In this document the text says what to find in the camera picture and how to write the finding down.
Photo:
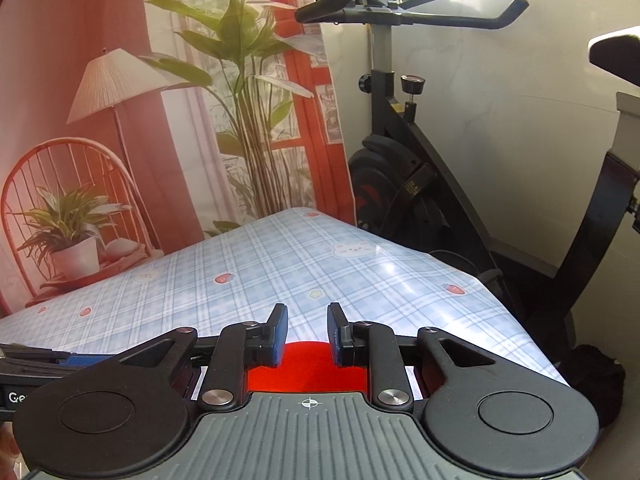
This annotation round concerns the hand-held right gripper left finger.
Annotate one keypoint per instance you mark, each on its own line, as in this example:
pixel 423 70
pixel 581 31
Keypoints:
pixel 279 335

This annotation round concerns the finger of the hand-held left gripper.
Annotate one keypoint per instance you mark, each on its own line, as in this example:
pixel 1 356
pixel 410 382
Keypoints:
pixel 90 360

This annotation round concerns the dark cloth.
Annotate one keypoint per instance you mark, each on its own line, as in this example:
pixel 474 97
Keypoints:
pixel 597 385

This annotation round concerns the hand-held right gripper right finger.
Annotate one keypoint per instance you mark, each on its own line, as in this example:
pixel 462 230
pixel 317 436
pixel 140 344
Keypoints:
pixel 334 335

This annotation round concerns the blue plaid tablecloth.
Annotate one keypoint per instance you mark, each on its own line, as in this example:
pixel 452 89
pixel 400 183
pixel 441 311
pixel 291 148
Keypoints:
pixel 350 280

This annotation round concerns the black exercise bike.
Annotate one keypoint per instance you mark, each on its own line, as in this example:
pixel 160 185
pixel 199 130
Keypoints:
pixel 400 125

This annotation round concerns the printed room backdrop cloth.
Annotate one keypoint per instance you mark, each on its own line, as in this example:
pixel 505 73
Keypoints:
pixel 150 170

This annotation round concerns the red plastic bowl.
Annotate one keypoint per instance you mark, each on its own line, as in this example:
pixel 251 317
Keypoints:
pixel 305 372

